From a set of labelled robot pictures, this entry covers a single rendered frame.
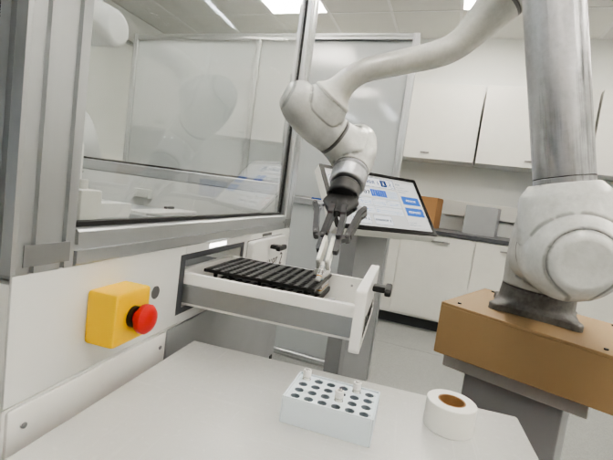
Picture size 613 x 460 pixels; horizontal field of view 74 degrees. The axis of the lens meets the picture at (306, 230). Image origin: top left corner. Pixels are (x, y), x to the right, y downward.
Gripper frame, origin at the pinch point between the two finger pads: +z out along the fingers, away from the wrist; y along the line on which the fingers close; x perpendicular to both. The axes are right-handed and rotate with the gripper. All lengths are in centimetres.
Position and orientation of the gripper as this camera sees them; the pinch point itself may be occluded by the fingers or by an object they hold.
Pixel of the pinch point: (326, 252)
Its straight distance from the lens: 85.4
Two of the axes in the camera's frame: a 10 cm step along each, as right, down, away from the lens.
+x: -1.0, -6.5, -7.5
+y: -9.6, -1.4, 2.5
